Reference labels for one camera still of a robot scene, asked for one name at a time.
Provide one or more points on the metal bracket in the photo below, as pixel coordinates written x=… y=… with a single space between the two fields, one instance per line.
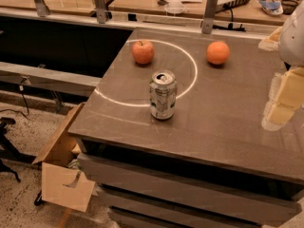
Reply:
x=100 y=11
x=41 y=8
x=209 y=14

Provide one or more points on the metal bracket left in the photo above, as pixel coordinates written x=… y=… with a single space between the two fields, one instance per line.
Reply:
x=41 y=8

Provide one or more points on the grey cabinet drawer stack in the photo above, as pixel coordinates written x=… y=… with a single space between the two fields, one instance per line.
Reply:
x=146 y=190

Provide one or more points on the metal bracket middle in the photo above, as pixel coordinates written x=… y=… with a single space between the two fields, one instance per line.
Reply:
x=100 y=11

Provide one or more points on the metal bracket right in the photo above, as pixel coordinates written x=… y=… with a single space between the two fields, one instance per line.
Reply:
x=209 y=14

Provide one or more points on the silver green 7up can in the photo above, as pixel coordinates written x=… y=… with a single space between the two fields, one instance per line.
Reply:
x=163 y=92

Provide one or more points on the orange fruit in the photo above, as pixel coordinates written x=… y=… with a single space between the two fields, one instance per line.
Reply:
x=217 y=53

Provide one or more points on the open cardboard box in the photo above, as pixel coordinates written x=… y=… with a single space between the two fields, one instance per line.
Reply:
x=61 y=184

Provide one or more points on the metal frame rail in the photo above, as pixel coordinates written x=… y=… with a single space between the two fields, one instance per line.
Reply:
x=71 y=83

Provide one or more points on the black chair base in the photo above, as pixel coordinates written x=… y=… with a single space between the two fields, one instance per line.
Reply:
x=8 y=151

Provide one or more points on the black mesh cup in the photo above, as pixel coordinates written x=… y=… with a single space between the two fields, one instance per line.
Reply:
x=289 y=6

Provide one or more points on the grey power strip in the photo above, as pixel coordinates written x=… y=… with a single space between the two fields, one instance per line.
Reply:
x=229 y=4

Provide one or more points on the white blue bowl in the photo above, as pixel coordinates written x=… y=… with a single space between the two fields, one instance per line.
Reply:
x=271 y=8

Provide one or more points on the red apple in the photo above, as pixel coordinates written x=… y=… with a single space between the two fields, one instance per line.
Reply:
x=143 y=52

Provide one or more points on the clear plastic bowl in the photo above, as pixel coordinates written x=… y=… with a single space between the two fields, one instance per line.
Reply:
x=174 y=7

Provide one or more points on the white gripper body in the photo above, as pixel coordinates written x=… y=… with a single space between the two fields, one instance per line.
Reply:
x=293 y=39

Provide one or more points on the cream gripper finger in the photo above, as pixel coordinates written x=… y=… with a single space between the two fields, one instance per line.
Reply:
x=270 y=43
x=286 y=96

